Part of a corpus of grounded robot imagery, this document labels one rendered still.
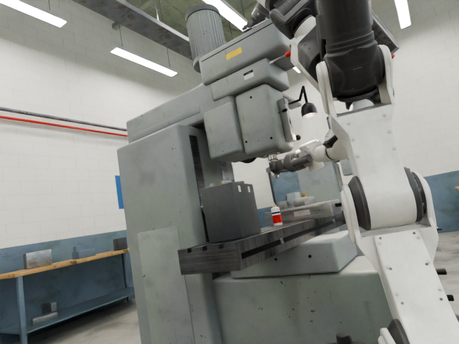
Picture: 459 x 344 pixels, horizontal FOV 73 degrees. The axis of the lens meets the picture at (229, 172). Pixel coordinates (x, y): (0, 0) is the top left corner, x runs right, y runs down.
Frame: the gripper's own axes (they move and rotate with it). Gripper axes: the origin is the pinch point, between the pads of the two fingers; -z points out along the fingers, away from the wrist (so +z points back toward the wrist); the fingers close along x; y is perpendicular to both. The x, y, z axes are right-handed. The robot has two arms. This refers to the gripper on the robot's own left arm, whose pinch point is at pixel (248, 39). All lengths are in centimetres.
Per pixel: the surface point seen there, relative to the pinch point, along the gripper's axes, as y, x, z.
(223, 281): -89, -23, -80
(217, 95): -17.3, -16.4, -25.2
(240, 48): -11.6, -12.3, -1.2
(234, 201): -83, -48, -24
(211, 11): 27.8, -8.5, -0.8
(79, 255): 101, 2, -372
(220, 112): -25.0, -16.3, -29.5
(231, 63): -12.7, -14.1, -9.3
